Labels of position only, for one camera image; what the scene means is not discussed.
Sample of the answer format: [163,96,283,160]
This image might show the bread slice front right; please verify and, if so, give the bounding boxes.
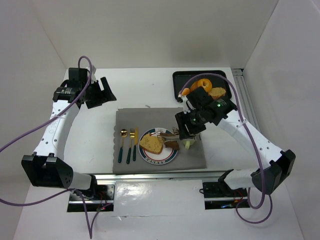
[208,87,226,100]

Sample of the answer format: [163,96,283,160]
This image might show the black baking tray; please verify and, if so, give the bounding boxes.
[172,70,232,103]

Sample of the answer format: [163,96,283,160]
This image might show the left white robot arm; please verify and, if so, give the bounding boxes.
[21,68,116,192]

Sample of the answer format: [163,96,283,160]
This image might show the gold fork green handle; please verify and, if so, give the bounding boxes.
[126,128,135,164]

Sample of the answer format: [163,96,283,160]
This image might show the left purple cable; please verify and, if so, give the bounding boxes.
[0,56,106,240]

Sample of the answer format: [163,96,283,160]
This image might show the white plate green red rim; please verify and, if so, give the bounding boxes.
[138,127,178,165]

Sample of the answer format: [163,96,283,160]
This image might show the metal tongs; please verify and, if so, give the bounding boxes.
[159,127,201,144]

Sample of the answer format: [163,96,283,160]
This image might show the gold knife green handle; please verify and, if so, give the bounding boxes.
[132,127,139,162]

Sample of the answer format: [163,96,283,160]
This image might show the small round bun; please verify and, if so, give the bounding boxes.
[181,88,191,96]

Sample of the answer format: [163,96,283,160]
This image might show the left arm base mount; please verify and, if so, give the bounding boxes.
[67,182,116,213]

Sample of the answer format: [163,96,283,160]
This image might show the grey cloth placemat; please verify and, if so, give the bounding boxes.
[112,107,207,174]

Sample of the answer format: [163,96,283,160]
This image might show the light green mug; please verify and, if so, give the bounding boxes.
[181,134,201,150]

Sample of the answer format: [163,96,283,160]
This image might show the orange glazed donut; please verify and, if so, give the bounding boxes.
[197,78,213,93]

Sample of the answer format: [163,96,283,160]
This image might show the brown pastry under donut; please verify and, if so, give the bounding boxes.
[190,81,198,92]

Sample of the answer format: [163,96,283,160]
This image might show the large bread slice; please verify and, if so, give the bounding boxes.
[139,133,163,155]

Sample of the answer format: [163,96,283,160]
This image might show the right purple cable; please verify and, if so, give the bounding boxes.
[178,72,273,224]

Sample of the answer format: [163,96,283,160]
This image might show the aluminium front rail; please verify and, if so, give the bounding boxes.
[95,171,225,183]

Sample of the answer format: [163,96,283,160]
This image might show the purple cable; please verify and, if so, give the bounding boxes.
[0,56,106,240]
[178,72,273,224]

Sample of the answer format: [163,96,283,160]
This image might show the dark brown bread piece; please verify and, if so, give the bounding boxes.
[158,132,180,151]

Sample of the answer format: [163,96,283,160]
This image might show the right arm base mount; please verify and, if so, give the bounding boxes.
[199,182,249,210]

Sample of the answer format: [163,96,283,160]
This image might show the gold spoon green handle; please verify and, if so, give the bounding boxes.
[117,129,128,163]

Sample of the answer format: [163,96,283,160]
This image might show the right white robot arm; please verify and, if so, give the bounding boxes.
[175,88,296,195]

